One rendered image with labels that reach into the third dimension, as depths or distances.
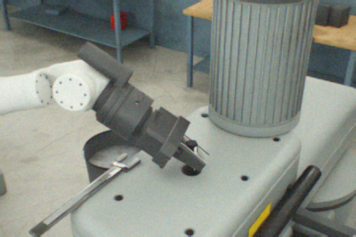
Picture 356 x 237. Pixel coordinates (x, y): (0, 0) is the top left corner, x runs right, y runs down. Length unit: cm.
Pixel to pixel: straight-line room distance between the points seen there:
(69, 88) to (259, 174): 37
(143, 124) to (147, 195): 12
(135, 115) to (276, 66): 29
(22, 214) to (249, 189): 306
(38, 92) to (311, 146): 69
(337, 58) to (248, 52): 446
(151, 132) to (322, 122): 64
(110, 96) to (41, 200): 310
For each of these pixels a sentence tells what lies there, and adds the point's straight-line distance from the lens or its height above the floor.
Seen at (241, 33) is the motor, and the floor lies 211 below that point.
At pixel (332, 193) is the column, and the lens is 142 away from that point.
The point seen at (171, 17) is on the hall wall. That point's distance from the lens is 621.
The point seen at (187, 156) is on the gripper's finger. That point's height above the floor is 193.
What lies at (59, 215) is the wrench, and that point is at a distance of 81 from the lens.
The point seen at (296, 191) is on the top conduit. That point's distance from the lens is 100.
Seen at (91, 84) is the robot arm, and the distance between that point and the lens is 82.
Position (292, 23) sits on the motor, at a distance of 90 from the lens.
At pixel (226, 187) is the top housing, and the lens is 85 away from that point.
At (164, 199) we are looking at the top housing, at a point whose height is 189.
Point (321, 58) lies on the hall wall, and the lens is 541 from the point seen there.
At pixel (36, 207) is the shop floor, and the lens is 383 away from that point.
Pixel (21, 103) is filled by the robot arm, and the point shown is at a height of 201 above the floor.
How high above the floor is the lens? 242
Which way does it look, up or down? 31 degrees down
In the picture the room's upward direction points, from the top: straight up
